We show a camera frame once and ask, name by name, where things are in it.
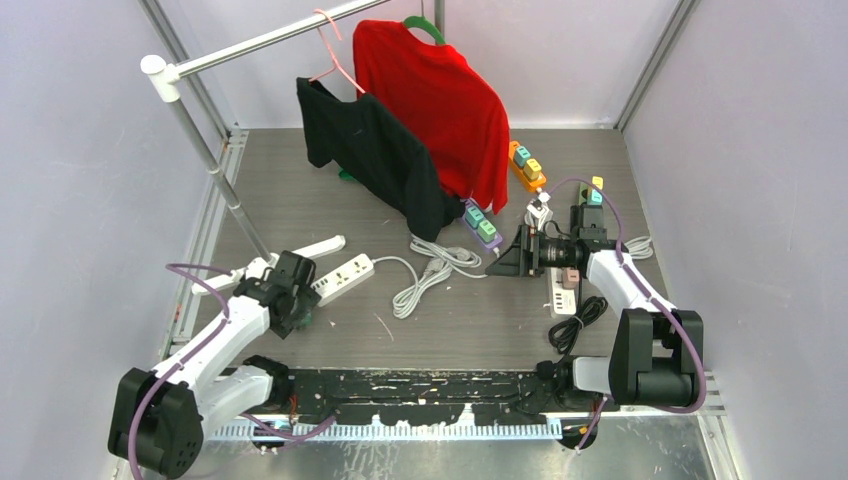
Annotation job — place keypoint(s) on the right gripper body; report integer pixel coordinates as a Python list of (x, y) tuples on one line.
[(536, 270)]

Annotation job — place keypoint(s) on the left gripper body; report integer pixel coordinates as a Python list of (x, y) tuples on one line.
[(305, 300)]

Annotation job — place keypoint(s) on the pink plug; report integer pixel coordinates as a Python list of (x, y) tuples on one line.
[(570, 278)]

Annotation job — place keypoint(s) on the white power strip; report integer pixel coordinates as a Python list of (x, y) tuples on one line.
[(562, 302), (343, 279)]

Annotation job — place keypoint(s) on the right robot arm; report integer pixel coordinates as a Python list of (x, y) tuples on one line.
[(656, 359)]

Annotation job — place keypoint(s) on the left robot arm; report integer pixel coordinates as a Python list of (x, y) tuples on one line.
[(163, 415)]

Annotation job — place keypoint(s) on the purple power strip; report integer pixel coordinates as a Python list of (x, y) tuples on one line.
[(475, 221)]

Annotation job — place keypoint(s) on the orange power strip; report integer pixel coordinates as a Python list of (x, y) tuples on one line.
[(526, 167)]

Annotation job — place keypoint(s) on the green power strip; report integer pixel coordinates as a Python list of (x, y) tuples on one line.
[(591, 193)]

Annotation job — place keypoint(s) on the red sweater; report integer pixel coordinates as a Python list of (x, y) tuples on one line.
[(444, 102)]

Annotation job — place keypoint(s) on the black garment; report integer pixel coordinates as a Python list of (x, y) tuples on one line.
[(367, 141)]

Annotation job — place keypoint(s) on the green hanger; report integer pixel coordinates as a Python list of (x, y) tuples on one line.
[(421, 23)]

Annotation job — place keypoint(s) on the pink hanger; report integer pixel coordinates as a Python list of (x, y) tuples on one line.
[(336, 64)]

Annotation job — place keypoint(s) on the metal clothes rack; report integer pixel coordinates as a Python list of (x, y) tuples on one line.
[(165, 78)]

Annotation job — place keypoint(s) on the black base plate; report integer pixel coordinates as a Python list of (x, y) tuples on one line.
[(426, 397)]

